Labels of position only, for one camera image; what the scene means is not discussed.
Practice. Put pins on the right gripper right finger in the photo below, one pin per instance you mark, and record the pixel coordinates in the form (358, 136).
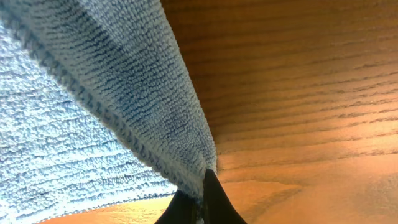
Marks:
(217, 208)

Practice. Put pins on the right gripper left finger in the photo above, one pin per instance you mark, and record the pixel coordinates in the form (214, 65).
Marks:
(182, 209)

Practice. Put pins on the blue microfiber cloth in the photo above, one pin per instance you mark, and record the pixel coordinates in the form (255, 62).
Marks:
(97, 109)

